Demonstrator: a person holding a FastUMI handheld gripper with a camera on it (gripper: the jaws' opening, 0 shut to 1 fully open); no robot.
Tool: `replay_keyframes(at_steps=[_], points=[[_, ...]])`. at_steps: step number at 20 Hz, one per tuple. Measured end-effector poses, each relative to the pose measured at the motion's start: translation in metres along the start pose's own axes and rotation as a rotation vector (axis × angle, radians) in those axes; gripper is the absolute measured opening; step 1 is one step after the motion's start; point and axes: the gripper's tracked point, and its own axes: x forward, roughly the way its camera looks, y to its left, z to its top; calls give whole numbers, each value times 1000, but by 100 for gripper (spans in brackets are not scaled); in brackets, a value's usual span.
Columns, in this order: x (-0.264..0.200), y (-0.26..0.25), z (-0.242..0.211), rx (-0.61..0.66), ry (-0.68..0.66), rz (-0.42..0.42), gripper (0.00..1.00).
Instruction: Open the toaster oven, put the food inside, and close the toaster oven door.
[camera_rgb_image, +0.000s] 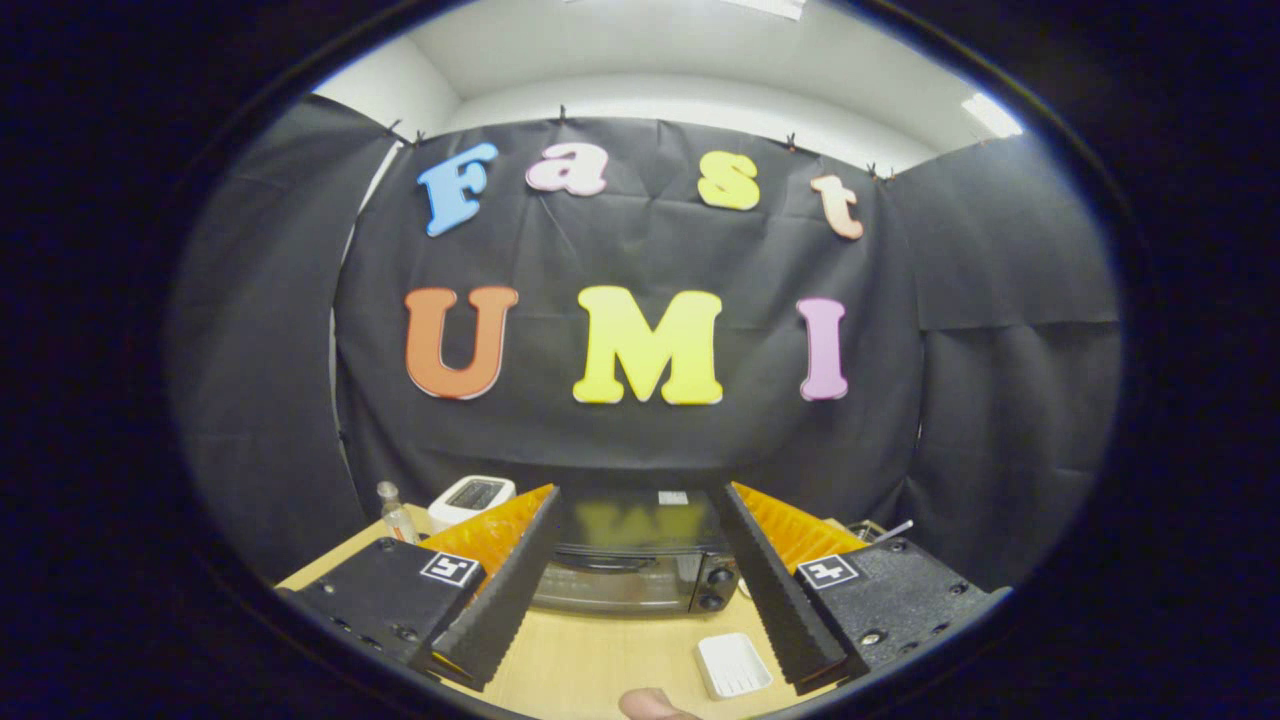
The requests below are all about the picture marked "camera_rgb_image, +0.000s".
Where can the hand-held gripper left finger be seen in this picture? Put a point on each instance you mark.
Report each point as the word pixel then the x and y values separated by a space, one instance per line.
pixel 505 600

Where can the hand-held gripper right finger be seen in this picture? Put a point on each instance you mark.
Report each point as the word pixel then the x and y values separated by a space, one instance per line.
pixel 775 600

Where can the black toaster oven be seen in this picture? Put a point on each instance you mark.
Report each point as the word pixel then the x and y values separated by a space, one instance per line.
pixel 620 590

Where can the white bread toaster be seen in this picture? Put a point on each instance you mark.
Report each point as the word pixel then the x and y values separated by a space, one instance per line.
pixel 445 515

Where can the white rectangular plate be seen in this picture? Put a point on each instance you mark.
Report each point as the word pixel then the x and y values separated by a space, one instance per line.
pixel 733 665

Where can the clear bottle with orange label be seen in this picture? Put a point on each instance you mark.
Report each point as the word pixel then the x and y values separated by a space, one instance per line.
pixel 398 520

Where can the row of small cloth clips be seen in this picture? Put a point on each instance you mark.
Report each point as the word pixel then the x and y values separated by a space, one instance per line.
pixel 562 114

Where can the small ceiling light panel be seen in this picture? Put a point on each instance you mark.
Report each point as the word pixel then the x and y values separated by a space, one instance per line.
pixel 992 115

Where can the large ceiling light panel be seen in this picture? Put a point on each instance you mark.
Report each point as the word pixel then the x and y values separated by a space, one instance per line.
pixel 765 7

